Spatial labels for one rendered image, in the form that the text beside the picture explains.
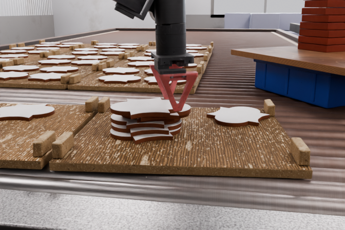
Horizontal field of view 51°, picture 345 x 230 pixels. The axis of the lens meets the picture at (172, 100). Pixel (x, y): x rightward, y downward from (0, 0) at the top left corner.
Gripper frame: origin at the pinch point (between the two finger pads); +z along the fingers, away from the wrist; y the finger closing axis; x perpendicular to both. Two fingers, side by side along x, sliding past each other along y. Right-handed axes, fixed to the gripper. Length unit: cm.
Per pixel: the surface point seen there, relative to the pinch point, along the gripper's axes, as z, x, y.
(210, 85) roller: 8, -23, 49
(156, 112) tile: 0.8, 3.8, -4.5
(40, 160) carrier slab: 5.8, 23.7, -10.0
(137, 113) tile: 0.7, 7.3, -4.8
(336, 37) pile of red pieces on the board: -7, -60, 37
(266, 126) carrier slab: 6.7, -19.7, -0.6
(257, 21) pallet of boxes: 2, -197, 402
